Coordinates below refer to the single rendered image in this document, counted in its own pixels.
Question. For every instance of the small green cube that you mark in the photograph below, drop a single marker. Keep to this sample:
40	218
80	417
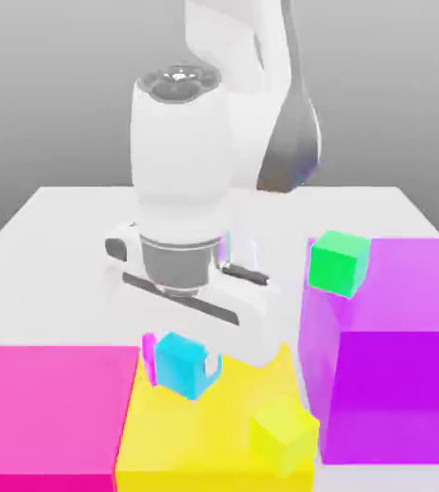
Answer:
334	265

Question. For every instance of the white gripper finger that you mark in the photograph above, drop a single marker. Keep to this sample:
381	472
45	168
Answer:
150	357
214	361

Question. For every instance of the large pink box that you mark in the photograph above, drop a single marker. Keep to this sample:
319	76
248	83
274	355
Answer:
50	407

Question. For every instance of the large yellow box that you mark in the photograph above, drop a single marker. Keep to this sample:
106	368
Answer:
188	442

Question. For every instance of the small cyan cube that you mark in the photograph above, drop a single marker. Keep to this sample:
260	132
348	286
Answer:
178	365

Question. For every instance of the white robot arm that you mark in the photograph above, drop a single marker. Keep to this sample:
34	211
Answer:
176	153

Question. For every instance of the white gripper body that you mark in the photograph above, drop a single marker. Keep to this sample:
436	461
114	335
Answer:
249	326

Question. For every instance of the small yellow cube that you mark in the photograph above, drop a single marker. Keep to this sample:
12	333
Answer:
284	434

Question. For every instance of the large purple box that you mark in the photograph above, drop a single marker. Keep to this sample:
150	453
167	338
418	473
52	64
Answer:
395	365

